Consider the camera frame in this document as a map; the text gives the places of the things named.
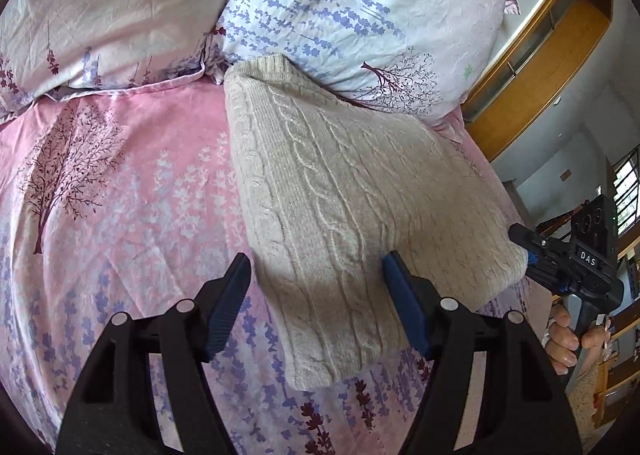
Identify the pink floral bed sheet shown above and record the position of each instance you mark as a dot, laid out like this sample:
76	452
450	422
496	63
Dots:
125	175

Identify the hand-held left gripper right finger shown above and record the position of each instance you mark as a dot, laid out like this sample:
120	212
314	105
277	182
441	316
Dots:
407	305

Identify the barred window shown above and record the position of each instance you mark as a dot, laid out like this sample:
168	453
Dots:
627	190

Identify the pink floral pillow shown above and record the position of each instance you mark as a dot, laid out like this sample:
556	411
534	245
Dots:
115	5

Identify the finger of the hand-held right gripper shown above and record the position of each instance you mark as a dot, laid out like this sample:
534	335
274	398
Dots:
547	277
532	240

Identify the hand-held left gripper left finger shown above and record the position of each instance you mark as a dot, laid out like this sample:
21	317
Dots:
227	305

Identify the person's right hand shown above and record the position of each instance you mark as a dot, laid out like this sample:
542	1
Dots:
562	345

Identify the wooden wardrobe with glass panes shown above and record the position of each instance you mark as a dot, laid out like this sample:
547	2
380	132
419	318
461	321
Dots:
540	60

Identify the wooden shelf unit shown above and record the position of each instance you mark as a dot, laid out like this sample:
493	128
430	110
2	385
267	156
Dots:
622	350

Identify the blue floral tree-print pillow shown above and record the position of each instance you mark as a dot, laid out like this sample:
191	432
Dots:
360	10

